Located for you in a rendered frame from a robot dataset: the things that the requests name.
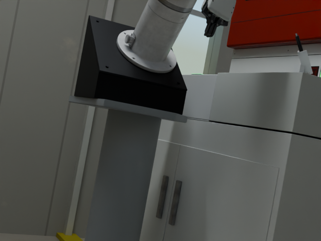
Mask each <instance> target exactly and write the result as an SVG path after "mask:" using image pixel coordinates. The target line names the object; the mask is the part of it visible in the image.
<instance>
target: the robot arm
mask: <svg viewBox="0 0 321 241"><path fill-rule="evenodd" d="M196 2H197V0H148V2H147V4H146V6H145V8H144V11H143V13H142V15H141V17H140V19H139V21H138V23H137V26H136V28H135V30H127V31H123V32H121V33H120V34H119V36H118V38H117V47H118V49H119V51H120V52H121V53H122V54H123V56H124V57H125V58H126V59H128V60H129V61H130V62H131V63H133V64H134V65H136V66H138V67H140V68H142V69H144V70H147V71H150V72H154V73H168V72H170V71H172V70H173V69H174V68H175V66H176V63H177V61H176V56H175V54H174V52H173V51H172V50H171V48H172V46H173V45H174V43H175V41H176V39H177V37H178V35H179V33H180V31H181V30H182V28H183V26H184V24H185V22H186V20H187V18H188V17H189V15H190V13H191V11H192V9H193V7H194V5H195V4H196ZM235 4H236V0H204V1H203V4H202V7H201V10H202V11H201V12H202V14H203V15H204V16H205V17H206V23H207V26H206V29H205V31H204V32H205V33H204V36H206V37H213V35H214V33H215V31H216V28H217V27H218V26H220V25H221V26H228V21H230V20H231V17H232V15H233V12H234V9H235Z"/></svg>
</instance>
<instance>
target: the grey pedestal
mask: <svg viewBox="0 0 321 241"><path fill-rule="evenodd" d="M69 102H72V103H77V104H82V105H88V106H92V107H98V108H103V109H108V113H107V121H106V125H105V131H104V136H103V141H102V147H101V152H100V158H99V163H98V168H97V174H96V180H95V186H94V191H93V196H92V202H91V207H90V212H89V218H88V223H87V228H86V235H85V241H139V240H140V234H141V229H142V223H143V218H144V213H145V207H146V202H147V197H148V191H149V186H150V179H151V174H152V169H153V163H154V158H155V153H156V147H157V142H158V136H159V131H160V126H161V119H163V120H169V121H176V122H183V123H186V122H187V116H183V115H181V114H177V113H173V112H168V111H163V110H157V109H152V108H147V107H142V106H137V105H132V104H127V103H123V102H117V101H112V100H108V99H97V98H87V97H78V96H69Z"/></svg>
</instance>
